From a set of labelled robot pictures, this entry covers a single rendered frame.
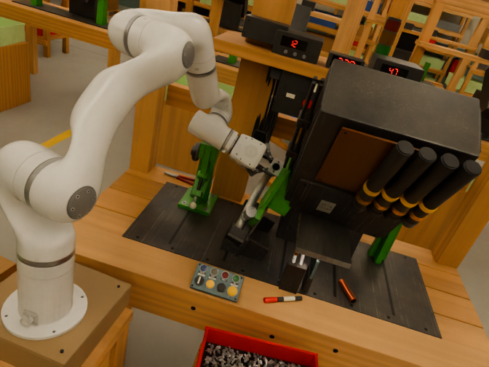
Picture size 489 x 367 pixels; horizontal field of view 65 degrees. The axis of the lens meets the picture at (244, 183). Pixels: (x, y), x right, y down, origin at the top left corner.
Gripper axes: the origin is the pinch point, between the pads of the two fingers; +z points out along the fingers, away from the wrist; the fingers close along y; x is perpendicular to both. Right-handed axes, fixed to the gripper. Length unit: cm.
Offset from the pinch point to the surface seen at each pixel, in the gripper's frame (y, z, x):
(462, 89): 499, 299, 453
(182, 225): -29.8, -16.8, 21.1
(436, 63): 680, 304, 617
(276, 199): -10.7, 5.4, -5.5
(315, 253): -22.9, 19.8, -19.7
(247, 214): -18.7, 0.1, -0.5
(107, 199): -34, -47, 31
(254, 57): 27.2, -24.3, -9.1
